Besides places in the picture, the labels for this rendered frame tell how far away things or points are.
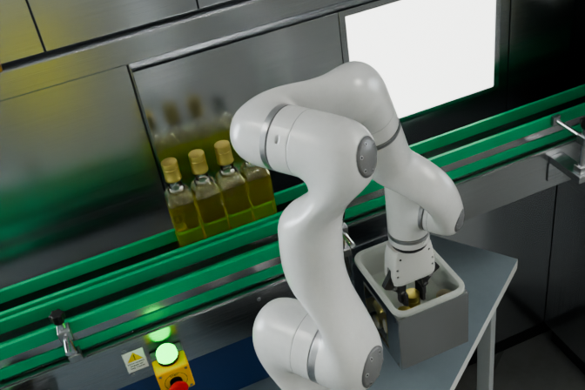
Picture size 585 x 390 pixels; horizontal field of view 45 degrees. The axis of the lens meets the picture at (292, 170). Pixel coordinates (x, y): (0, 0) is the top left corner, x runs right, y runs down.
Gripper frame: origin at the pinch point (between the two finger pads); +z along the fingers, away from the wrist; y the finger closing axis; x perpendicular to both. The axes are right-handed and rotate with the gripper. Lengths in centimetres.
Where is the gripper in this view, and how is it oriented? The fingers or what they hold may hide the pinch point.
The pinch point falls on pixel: (412, 292)
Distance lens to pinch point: 159.1
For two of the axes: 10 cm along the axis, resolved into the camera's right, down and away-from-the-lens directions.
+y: -9.1, 3.2, -2.4
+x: 3.8, 4.9, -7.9
